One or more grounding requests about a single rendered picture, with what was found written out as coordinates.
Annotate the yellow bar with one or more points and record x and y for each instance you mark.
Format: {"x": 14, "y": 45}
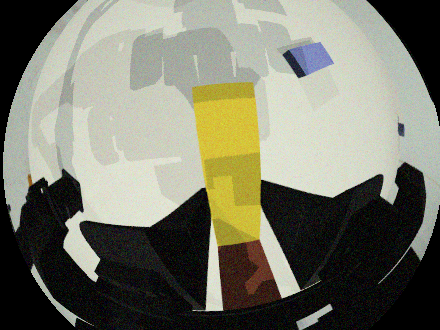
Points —
{"x": 228, "y": 131}

